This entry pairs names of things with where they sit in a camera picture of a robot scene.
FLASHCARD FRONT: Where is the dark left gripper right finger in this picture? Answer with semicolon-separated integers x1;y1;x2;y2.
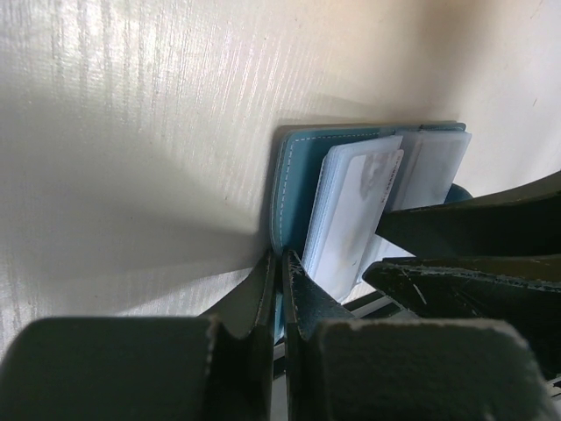
282;251;552;420

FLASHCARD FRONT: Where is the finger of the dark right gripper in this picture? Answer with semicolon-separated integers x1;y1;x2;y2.
363;254;560;380
376;172;560;258

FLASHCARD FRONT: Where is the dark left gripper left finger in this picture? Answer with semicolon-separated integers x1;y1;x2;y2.
1;253;276;420

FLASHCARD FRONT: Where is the blue leather card holder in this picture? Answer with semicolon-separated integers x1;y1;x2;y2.
269;120;474;343

